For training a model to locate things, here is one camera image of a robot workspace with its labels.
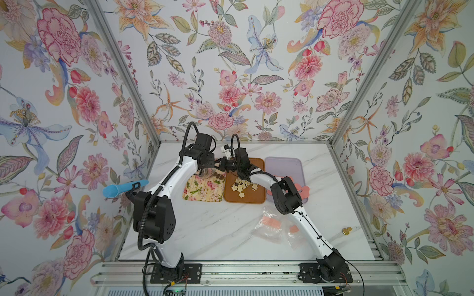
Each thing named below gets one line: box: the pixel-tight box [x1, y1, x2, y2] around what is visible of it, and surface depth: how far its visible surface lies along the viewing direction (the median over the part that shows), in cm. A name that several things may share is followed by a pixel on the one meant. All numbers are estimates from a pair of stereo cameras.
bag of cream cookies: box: [250, 205, 299, 251], surface depth 86 cm
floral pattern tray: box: [182, 172, 226, 203], surface depth 100 cm
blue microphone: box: [102, 179, 150, 199], surface depth 69 cm
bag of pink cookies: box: [286, 222, 308, 251], surface depth 84 cm
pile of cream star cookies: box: [230, 177, 258, 198], surface depth 100 cm
